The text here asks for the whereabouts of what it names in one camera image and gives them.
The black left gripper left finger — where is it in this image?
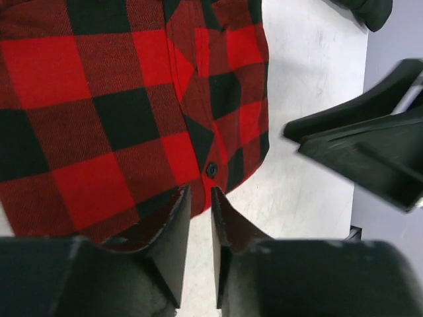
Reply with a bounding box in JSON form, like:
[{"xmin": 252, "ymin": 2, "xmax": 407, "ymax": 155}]
[{"xmin": 1, "ymin": 188, "xmax": 191, "ymax": 316}]

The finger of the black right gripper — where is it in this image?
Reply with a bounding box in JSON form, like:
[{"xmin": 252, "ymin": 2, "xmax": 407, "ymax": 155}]
[
  {"xmin": 298, "ymin": 114, "xmax": 422, "ymax": 213},
  {"xmin": 283, "ymin": 58, "xmax": 422, "ymax": 141}
]

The red black plaid shirt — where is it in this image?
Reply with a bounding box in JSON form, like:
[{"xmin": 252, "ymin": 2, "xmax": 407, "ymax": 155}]
[{"xmin": 1, "ymin": 1, "xmax": 269, "ymax": 243}]

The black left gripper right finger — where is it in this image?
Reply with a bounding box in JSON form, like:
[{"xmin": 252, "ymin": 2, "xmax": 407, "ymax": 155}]
[{"xmin": 211, "ymin": 188, "xmax": 422, "ymax": 316}]

